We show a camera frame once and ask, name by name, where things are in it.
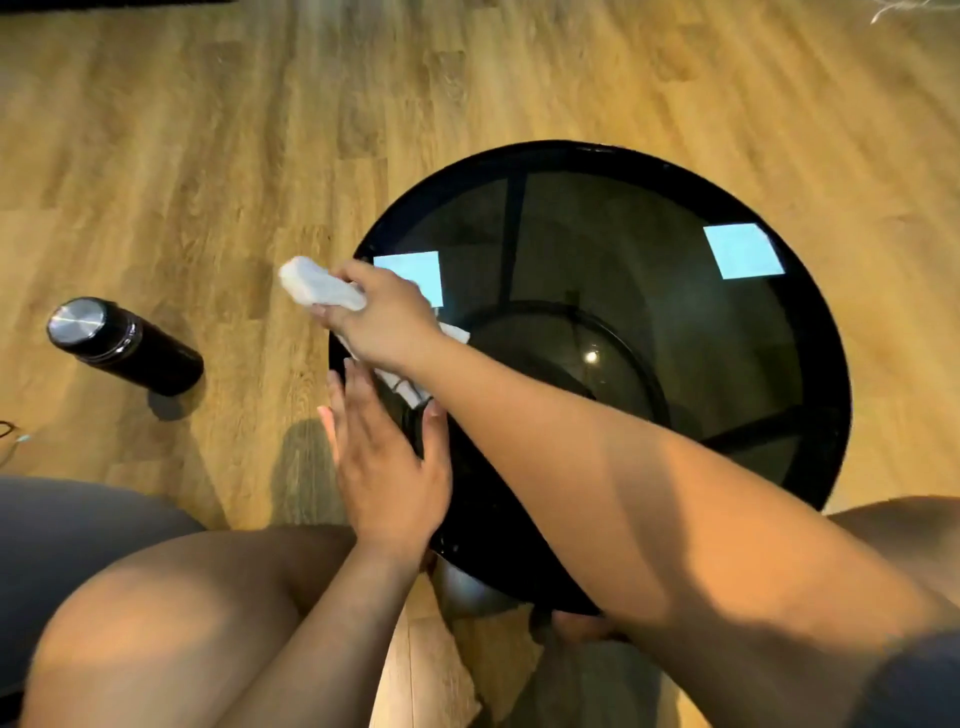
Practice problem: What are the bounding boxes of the black thermos bottle silver lid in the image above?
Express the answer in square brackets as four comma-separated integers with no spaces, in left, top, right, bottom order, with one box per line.
[45,296,206,398]

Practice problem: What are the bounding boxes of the person's left forearm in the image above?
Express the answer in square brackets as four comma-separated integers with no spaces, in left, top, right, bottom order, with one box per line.
[216,540,430,728]

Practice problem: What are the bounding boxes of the person's right hand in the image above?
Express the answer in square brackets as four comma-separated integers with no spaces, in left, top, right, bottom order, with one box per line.
[309,258,445,378]

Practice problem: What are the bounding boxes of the white cleaning cloth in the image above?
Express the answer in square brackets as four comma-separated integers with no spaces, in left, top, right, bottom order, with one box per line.
[278,255,473,411]

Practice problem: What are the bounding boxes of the person's right forearm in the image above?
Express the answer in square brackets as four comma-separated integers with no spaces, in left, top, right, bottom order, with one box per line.
[408,330,939,728]

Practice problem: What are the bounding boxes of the person's leg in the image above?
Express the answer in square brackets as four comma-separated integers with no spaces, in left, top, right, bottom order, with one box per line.
[18,523,361,728]
[825,495,960,610]

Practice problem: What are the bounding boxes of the person's foot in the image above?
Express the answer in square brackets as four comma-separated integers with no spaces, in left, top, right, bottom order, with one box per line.
[550,609,625,646]

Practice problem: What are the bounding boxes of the round black glass side table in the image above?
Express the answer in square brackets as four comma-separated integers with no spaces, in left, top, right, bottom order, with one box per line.
[327,139,854,621]

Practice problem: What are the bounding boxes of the person's right leg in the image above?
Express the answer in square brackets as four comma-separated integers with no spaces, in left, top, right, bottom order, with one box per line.
[825,495,960,610]

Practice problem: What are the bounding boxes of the person's left leg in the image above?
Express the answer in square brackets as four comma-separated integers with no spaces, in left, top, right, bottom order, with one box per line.
[18,523,361,728]

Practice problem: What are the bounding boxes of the white cable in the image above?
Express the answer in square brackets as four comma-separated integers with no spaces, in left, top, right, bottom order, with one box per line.
[868,0,960,25]

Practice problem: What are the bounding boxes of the person's left hand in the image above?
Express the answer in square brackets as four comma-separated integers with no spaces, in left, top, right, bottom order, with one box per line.
[316,358,454,565]

